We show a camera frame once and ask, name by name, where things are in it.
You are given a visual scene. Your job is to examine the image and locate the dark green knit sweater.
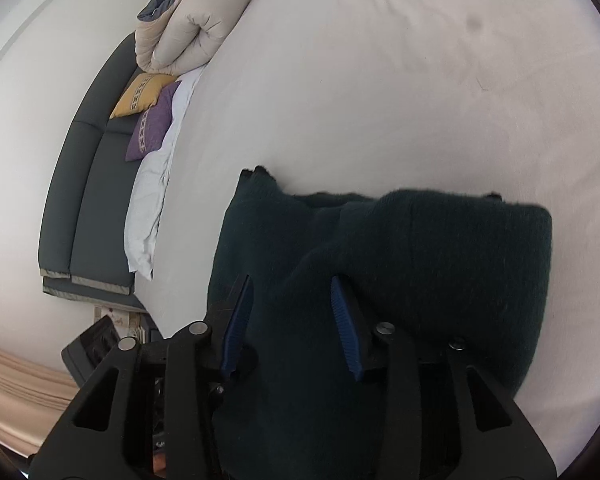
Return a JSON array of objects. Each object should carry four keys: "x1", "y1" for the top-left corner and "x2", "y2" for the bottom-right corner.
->
[{"x1": 208, "y1": 167, "x2": 552, "y2": 479}]

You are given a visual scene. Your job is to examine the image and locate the black bedside device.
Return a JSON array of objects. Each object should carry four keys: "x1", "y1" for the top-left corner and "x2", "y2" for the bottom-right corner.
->
[{"x1": 61, "y1": 315, "x2": 120, "y2": 387}]

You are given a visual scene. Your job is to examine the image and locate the dark grey padded headboard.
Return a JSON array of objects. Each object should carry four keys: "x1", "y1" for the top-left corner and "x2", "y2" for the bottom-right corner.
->
[{"x1": 38, "y1": 35, "x2": 145, "y2": 312}]

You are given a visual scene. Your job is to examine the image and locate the white crumpled pillow sheet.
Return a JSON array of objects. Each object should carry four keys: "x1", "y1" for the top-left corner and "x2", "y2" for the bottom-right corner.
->
[{"x1": 123, "y1": 67, "x2": 204, "y2": 280}]

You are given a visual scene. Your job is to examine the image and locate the purple patterned pillow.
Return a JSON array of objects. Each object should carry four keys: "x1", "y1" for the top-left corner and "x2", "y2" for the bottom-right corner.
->
[{"x1": 125, "y1": 80, "x2": 181, "y2": 162}]

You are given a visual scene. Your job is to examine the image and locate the white bed sheet mattress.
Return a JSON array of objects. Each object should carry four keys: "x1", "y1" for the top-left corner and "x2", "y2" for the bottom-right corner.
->
[{"x1": 136, "y1": 0, "x2": 600, "y2": 469}]

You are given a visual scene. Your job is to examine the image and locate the yellow patterned pillow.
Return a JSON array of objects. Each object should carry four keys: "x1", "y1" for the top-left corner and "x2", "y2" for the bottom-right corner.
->
[{"x1": 109, "y1": 73, "x2": 176, "y2": 119}]

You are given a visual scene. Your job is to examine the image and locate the rolled beige duvet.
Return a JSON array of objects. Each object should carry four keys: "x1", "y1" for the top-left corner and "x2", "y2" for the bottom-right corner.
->
[{"x1": 135, "y1": 0, "x2": 251, "y2": 76}]

